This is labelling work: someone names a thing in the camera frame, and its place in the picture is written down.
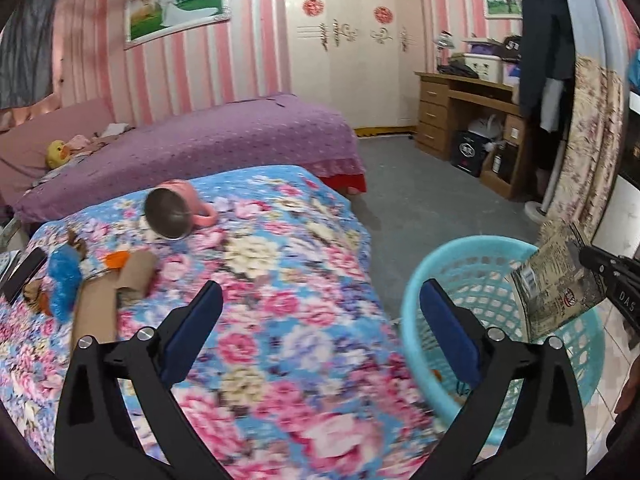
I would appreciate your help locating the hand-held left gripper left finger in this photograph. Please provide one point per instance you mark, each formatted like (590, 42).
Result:
(187, 335)

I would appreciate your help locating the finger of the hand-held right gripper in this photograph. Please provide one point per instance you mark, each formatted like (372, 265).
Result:
(597, 259)

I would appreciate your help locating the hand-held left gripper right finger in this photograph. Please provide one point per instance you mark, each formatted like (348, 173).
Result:
(450, 332)

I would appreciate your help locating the orange plastic wrapper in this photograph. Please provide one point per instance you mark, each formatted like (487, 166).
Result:
(437, 374)

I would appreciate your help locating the grey printed foil packet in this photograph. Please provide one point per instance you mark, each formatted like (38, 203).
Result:
(555, 280)

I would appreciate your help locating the brown cardboard tube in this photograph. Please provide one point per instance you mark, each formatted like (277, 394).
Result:
(136, 272)

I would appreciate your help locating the turquoise plastic basket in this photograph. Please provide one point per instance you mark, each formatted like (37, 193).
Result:
(500, 265)

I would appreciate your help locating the person's right forearm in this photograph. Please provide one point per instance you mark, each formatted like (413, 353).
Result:
(627, 410)

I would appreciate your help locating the white cabinet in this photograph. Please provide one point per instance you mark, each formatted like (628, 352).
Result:
(620, 215)

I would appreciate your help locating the white floor stand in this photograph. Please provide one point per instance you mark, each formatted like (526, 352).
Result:
(539, 210)

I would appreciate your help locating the pale floral door curtain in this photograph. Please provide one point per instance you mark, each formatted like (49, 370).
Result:
(592, 135)

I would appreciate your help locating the pink cup with steel inside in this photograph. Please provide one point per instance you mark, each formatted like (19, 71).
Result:
(167, 212)

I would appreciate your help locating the black shopping bag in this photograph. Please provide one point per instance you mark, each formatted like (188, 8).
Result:
(467, 154)

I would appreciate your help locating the white fan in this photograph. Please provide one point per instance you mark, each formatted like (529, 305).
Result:
(486, 127)

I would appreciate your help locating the black phone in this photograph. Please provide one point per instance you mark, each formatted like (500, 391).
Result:
(22, 275)

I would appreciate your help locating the bed with purple dotted bedspread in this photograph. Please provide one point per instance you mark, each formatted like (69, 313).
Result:
(210, 150)

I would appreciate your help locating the white cloth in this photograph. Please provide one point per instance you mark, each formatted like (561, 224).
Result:
(114, 130)

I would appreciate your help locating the pink plush toy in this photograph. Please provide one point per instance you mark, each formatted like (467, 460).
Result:
(80, 143)

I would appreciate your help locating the wooden desk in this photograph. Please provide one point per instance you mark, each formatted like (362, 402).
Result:
(435, 110)

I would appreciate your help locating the white storage box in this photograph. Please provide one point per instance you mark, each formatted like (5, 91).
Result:
(484, 67)

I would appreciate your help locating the yellow duck plush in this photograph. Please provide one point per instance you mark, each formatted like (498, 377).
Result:
(56, 154)

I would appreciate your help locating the black cap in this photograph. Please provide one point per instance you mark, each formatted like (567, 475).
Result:
(512, 49)

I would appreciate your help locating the hanging dark jacket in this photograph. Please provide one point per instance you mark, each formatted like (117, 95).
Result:
(542, 35)

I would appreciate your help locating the dark clothes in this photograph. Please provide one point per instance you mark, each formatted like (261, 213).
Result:
(457, 69)

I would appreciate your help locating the purple box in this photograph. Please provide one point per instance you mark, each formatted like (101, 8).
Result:
(482, 46)

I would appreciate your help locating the pink covered headboard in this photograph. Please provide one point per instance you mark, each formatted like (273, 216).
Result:
(45, 125)

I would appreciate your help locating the desk lamp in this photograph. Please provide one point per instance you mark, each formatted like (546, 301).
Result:
(444, 42)

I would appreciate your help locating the white wardrobe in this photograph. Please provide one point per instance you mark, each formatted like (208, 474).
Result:
(350, 80)

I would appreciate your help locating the red round paper decal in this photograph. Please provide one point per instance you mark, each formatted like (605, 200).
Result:
(382, 15)
(312, 6)

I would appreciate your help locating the framed wedding picture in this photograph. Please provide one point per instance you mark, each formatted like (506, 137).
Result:
(175, 7)

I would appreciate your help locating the dark grey curtain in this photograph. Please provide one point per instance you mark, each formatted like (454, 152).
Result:
(25, 45)

